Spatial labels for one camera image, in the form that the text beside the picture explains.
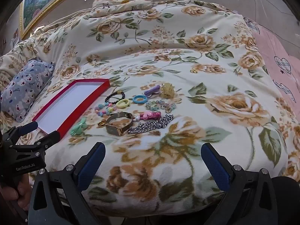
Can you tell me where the blue bear print pillow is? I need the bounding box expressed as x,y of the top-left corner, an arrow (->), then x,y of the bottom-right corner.
0,57 -> 55,123

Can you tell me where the purple hair tie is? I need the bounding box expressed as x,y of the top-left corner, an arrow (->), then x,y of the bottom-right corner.
143,85 -> 162,97

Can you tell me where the pink hair clip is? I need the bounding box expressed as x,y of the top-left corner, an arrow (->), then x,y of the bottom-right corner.
133,111 -> 162,122

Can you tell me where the black bead bracelet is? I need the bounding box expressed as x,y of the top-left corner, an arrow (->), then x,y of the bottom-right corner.
105,90 -> 125,105

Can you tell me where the gold square wristwatch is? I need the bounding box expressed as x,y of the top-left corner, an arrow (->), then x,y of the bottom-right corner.
105,112 -> 134,137

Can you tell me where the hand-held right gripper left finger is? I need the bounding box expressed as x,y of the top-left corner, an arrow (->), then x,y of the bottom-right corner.
28,142 -> 106,225

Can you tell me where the gold framed picture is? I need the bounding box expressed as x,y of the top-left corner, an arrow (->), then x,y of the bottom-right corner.
20,0 -> 99,40

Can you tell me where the floral blanket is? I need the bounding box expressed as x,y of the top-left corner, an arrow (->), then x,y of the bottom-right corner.
0,0 -> 300,216

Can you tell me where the pink heart print sheet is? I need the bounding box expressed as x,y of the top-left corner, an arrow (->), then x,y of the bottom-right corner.
244,16 -> 300,104

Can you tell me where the green bow hair clip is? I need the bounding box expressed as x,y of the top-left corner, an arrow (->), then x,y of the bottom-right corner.
70,118 -> 88,135

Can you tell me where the person's left hand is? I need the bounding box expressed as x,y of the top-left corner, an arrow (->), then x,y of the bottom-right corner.
5,173 -> 32,211

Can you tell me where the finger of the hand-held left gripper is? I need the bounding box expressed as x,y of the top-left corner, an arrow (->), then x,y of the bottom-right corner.
31,131 -> 60,155
9,121 -> 38,139

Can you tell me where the yellow claw hair clip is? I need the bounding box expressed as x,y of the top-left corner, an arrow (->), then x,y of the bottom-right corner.
160,82 -> 176,98

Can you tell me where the silver chain necklace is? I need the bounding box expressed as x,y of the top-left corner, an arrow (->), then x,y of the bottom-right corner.
128,114 -> 174,135

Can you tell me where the panda print cushion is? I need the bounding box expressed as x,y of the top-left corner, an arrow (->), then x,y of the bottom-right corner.
88,0 -> 153,18

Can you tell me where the yellow hair ring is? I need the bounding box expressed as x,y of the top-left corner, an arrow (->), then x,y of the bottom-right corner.
116,99 -> 130,109

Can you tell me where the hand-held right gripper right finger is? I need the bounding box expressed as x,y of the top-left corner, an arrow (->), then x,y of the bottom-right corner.
201,142 -> 278,225

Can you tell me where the crystal bead bracelet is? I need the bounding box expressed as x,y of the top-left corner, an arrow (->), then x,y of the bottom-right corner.
145,100 -> 176,113

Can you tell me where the red jewelry box tray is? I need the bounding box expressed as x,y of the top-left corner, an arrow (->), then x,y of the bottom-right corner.
31,78 -> 110,140

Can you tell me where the colourful bead bracelet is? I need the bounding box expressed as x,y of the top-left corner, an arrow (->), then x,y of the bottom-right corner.
94,103 -> 118,118

